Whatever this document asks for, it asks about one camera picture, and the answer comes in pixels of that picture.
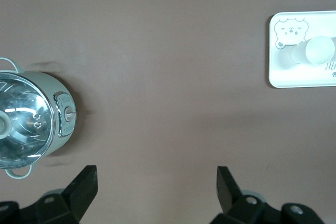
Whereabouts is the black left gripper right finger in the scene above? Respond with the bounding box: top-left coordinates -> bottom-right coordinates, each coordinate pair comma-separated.
211,166 -> 323,224

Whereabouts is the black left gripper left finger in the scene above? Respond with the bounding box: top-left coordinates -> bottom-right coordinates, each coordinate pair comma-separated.
0,165 -> 99,224

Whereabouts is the white plastic cup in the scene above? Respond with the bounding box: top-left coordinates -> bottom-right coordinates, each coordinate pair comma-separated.
290,36 -> 336,66

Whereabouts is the glass pot lid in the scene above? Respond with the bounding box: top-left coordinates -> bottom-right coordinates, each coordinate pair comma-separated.
0,71 -> 55,169

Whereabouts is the grey pot, glass lid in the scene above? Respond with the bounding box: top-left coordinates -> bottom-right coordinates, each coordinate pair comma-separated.
0,57 -> 77,180

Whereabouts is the cream tray with bear print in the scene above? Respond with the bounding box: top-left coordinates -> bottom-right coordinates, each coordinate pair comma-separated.
268,10 -> 336,88

